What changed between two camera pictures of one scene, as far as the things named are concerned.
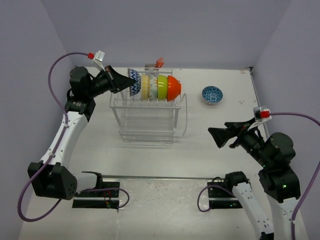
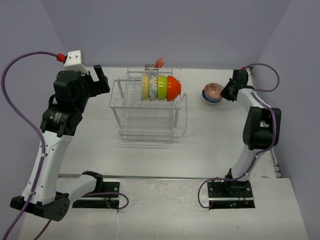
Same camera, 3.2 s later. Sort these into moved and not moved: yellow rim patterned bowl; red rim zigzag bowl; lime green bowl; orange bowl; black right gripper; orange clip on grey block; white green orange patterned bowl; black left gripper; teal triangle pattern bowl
Moved: black left gripper; red rim zigzag bowl; black right gripper
Not moved: yellow rim patterned bowl; teal triangle pattern bowl; orange clip on grey block; lime green bowl; orange bowl; white green orange patterned bowl
